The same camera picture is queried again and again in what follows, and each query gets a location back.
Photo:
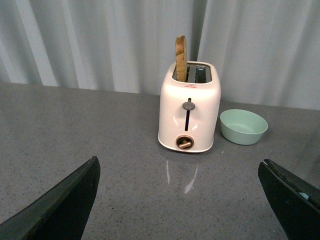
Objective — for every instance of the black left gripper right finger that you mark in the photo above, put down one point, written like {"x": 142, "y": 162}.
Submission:
{"x": 295, "y": 202}

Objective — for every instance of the white toaster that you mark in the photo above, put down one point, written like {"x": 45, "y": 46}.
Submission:
{"x": 188, "y": 110}

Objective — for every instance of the toast slice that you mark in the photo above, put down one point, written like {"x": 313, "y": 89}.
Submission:
{"x": 181, "y": 58}

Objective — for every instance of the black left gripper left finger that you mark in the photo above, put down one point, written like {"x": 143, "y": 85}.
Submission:
{"x": 62, "y": 212}

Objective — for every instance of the green bowl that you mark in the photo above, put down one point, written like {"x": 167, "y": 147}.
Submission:
{"x": 242, "y": 127}

